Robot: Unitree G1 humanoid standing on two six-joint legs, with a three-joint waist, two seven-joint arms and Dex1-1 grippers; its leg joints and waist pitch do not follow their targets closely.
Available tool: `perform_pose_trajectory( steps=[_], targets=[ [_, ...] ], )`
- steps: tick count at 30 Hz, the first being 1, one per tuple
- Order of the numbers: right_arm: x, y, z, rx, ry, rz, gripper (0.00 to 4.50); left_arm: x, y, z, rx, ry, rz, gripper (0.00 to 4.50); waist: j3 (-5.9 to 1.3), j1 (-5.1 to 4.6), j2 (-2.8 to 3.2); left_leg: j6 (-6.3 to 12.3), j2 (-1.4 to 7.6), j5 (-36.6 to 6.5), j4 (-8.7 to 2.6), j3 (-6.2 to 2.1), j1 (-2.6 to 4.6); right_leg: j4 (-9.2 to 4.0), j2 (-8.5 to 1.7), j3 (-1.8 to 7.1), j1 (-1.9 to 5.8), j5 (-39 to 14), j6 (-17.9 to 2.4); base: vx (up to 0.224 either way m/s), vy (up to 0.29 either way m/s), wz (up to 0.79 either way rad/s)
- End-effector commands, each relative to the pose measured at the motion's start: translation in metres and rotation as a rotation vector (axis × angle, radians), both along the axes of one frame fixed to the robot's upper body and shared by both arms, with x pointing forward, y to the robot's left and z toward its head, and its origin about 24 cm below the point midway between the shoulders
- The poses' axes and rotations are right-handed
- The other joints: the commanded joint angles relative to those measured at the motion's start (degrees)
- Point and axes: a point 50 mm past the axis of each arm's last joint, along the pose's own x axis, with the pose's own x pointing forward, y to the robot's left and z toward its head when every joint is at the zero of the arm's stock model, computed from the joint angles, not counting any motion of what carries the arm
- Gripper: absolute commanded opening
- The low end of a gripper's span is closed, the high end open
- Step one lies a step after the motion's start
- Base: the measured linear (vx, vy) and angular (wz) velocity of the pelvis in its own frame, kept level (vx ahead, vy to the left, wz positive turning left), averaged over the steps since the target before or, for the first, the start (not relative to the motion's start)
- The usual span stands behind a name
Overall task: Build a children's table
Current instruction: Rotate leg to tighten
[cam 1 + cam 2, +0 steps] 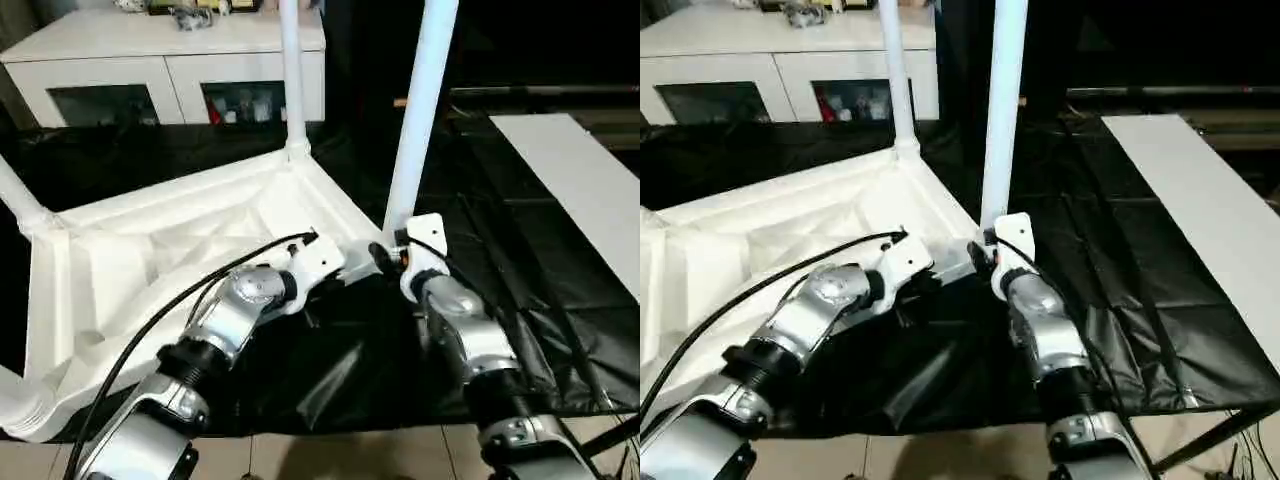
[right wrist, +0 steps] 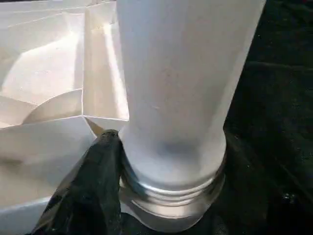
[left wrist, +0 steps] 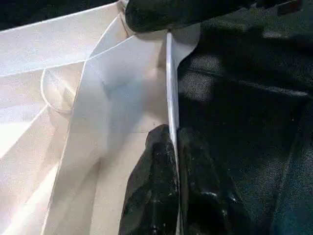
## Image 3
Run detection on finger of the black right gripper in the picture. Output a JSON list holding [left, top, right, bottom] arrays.
[[124, 0, 299, 34]]

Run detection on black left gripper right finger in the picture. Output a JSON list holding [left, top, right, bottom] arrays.
[[177, 127, 247, 235]]

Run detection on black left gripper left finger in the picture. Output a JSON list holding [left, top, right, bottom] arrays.
[[118, 124, 181, 235]]

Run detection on white plastic table top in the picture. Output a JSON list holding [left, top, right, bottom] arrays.
[[0, 0, 201, 235]]

